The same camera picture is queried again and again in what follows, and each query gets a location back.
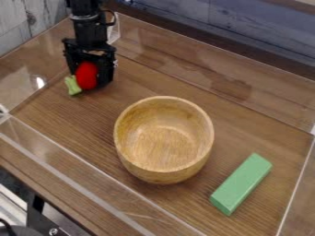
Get black metal frame bracket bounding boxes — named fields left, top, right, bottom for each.
left=25, top=195, right=70, bottom=236

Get wooden bowl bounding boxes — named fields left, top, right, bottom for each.
left=113, top=96, right=213, bottom=184

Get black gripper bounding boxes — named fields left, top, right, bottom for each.
left=62, top=19, right=116, bottom=88

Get red plush tomato toy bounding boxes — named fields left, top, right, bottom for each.
left=65, top=62, right=98, bottom=96

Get clear acrylic table barrier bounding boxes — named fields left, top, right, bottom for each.
left=0, top=17, right=315, bottom=236

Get black cable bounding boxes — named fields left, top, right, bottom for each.
left=0, top=217, right=17, bottom=236

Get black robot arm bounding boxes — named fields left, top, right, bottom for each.
left=61, top=0, right=116, bottom=90

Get green rectangular block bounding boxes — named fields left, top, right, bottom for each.
left=209, top=153, right=273, bottom=216

